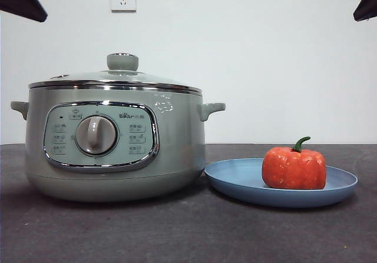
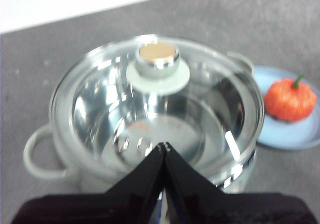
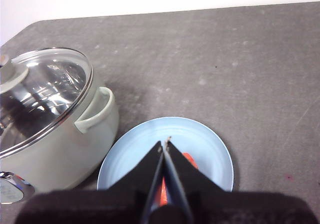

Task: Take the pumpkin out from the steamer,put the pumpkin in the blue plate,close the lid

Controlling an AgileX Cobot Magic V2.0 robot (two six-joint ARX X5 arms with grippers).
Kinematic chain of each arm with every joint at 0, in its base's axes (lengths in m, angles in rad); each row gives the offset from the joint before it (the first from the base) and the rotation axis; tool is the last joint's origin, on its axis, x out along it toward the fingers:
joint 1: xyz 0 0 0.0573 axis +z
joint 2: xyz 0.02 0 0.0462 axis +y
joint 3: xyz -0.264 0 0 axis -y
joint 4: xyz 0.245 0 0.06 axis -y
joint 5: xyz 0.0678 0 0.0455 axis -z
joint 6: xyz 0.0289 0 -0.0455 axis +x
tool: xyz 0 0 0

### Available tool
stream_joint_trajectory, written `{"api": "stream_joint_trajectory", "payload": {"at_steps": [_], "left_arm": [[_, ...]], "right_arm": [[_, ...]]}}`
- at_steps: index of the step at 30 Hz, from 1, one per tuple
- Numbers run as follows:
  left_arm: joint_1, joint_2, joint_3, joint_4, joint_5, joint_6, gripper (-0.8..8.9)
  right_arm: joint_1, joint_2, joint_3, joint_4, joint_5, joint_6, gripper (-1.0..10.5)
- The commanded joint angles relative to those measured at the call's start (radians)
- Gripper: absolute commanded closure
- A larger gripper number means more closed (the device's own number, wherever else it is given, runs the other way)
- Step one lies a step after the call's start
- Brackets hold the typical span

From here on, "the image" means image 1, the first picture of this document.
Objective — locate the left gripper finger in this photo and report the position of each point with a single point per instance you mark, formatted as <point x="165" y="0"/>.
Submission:
<point x="20" y="1"/>

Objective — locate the orange toy pumpkin green stem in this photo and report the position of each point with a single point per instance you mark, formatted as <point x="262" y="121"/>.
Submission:
<point x="294" y="169"/>

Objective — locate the blue round plate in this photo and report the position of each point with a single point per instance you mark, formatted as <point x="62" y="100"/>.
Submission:
<point x="235" y="177"/>

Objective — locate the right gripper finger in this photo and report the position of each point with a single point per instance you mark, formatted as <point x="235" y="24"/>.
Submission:
<point x="368" y="8"/>

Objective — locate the glass lid with green knob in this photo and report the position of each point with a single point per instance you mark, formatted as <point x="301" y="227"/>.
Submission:
<point x="122" y="63"/>

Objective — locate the pale green electric steamer pot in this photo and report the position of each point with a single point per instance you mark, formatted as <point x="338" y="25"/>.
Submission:
<point x="176" y="145"/>

